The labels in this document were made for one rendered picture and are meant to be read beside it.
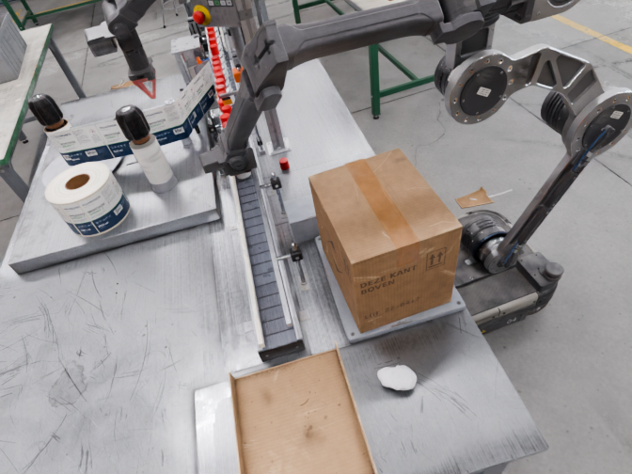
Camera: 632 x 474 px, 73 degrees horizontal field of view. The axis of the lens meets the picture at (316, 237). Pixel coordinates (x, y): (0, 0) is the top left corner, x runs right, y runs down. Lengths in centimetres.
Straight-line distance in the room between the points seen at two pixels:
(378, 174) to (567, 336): 137
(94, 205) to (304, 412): 88
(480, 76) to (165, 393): 112
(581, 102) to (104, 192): 148
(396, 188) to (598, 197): 194
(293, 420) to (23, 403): 68
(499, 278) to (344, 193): 112
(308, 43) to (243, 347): 72
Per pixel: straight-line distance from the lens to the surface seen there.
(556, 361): 209
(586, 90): 157
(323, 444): 98
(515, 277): 197
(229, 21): 147
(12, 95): 307
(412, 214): 92
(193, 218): 143
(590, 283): 237
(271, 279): 115
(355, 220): 91
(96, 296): 142
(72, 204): 146
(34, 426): 128
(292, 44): 79
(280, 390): 104
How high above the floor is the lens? 176
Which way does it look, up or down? 46 degrees down
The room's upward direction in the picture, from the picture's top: 12 degrees counter-clockwise
